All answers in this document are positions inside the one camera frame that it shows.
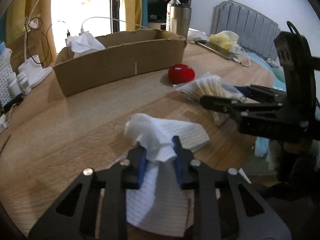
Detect bag of cotton swabs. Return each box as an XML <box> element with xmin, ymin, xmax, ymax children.
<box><xmin>172</xmin><ymin>72</ymin><xmax>247</xmax><ymax>127</ymax></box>

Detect red plush ball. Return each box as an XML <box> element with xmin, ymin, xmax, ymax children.
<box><xmin>168</xmin><ymin>64</ymin><xmax>195</xmax><ymax>85</ymax></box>

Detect white paper towel sheet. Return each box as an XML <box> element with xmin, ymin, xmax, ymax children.
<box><xmin>124</xmin><ymin>113</ymin><xmax>210</xmax><ymax>237</ymax></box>

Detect white cloth towel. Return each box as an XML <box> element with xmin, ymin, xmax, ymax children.
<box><xmin>66</xmin><ymin>31</ymin><xmax>105</xmax><ymax>58</ymax></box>

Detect blue patterned bed blanket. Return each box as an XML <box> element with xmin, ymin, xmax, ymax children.
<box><xmin>240</xmin><ymin>51</ymin><xmax>286</xmax><ymax>159</ymax></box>

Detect black smartphone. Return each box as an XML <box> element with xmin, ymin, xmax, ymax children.
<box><xmin>195</xmin><ymin>42</ymin><xmax>240</xmax><ymax>63</ymax></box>

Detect grey padded headboard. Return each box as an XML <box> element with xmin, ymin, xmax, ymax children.
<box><xmin>210</xmin><ymin>0</ymin><xmax>280</xmax><ymax>61</ymax></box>

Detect yellow plastic bag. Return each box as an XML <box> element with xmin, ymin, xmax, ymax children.
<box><xmin>209</xmin><ymin>30</ymin><xmax>239</xmax><ymax>52</ymax></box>

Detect white plastic food container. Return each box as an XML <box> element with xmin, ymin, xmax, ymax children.
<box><xmin>187</xmin><ymin>28</ymin><xmax>209</xmax><ymax>42</ymax></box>

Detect black scissors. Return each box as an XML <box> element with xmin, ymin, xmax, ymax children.
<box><xmin>0</xmin><ymin>135</ymin><xmax>11</xmax><ymax>155</ymax></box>

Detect steel tumbler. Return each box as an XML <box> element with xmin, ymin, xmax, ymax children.
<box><xmin>169</xmin><ymin>4</ymin><xmax>191</xmax><ymax>38</ymax></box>

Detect small white plug adapter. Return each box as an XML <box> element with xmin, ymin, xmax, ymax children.
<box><xmin>0</xmin><ymin>114</ymin><xmax>10</xmax><ymax>133</ymax></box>

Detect brown cardboard box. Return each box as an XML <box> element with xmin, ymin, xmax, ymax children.
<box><xmin>54</xmin><ymin>29</ymin><xmax>187</xmax><ymax>96</ymax></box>

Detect clear water bottle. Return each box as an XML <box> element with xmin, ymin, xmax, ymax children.
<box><xmin>165</xmin><ymin>0</ymin><xmax>182</xmax><ymax>32</ymax></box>

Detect black computer monitor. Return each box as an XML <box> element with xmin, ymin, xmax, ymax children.
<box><xmin>148</xmin><ymin>0</ymin><xmax>191</xmax><ymax>23</ymax></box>

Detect white pill bottle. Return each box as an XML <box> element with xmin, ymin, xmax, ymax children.
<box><xmin>16</xmin><ymin>72</ymin><xmax>31</xmax><ymax>95</ymax></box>
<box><xmin>8</xmin><ymin>78</ymin><xmax>22</xmax><ymax>100</ymax></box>

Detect white desk lamp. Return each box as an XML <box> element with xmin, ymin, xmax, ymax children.
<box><xmin>18</xmin><ymin>0</ymin><xmax>52</xmax><ymax>88</ymax></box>

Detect yellow curtain right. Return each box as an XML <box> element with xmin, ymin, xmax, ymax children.
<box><xmin>122</xmin><ymin>0</ymin><xmax>142</xmax><ymax>31</ymax></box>

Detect yellow curtain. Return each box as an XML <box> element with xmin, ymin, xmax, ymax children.
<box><xmin>122</xmin><ymin>0</ymin><xmax>142</xmax><ymax>31</ymax></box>
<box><xmin>5</xmin><ymin>0</ymin><xmax>57</xmax><ymax>67</ymax></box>

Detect white plastic basket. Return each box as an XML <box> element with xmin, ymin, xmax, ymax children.
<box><xmin>0</xmin><ymin>60</ymin><xmax>15</xmax><ymax>107</ymax></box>

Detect yellow curtain left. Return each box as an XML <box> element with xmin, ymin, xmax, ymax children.
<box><xmin>5</xmin><ymin>0</ymin><xmax>57</xmax><ymax>67</ymax></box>

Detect white charger with white cable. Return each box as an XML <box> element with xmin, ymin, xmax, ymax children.
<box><xmin>79</xmin><ymin>18</ymin><xmax>88</xmax><ymax>36</ymax></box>

